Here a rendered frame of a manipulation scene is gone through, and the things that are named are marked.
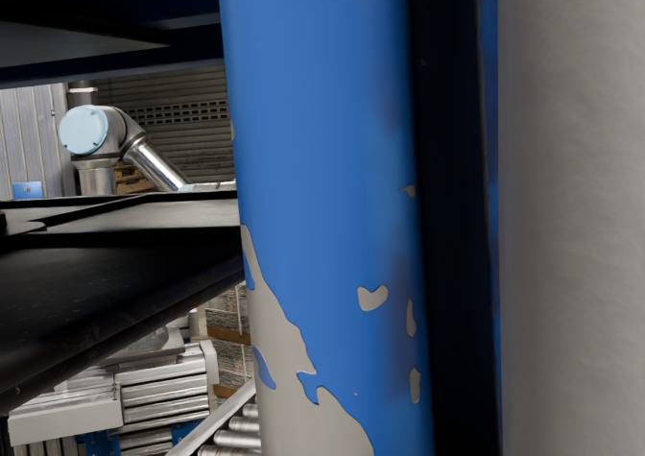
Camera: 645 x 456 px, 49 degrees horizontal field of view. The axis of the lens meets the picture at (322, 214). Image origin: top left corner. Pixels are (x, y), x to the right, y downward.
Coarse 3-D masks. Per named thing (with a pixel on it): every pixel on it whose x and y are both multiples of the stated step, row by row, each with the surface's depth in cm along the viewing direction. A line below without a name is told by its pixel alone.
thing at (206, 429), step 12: (252, 384) 161; (240, 396) 154; (252, 396) 154; (228, 408) 148; (240, 408) 148; (204, 420) 143; (216, 420) 142; (228, 420) 143; (192, 432) 138; (204, 432) 137; (180, 444) 133; (192, 444) 132
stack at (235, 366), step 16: (240, 288) 255; (208, 304) 268; (224, 304) 262; (240, 304) 257; (208, 320) 268; (224, 320) 263; (240, 320) 257; (224, 352) 266; (240, 352) 260; (224, 368) 268; (240, 368) 262; (224, 384) 269; (240, 384) 262; (224, 400) 271
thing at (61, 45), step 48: (0, 0) 42; (48, 0) 56; (96, 0) 55; (144, 0) 54; (192, 0) 53; (0, 48) 53; (48, 48) 56; (96, 48) 58; (144, 48) 60; (192, 48) 74
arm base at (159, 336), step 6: (156, 330) 193; (162, 330) 194; (150, 336) 190; (156, 336) 191; (162, 336) 193; (168, 336) 197; (138, 342) 188; (144, 342) 189; (150, 342) 190; (156, 342) 191; (162, 342) 193; (126, 348) 189; (132, 348) 188; (138, 348) 189
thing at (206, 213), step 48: (192, 192) 75; (0, 240) 49; (48, 240) 50; (96, 240) 49; (144, 240) 47; (192, 240) 46; (240, 240) 39; (0, 288) 35; (48, 288) 34; (96, 288) 34; (144, 288) 29; (192, 288) 31; (0, 336) 23; (48, 336) 23; (96, 336) 25; (144, 336) 28; (0, 384) 21; (48, 384) 22
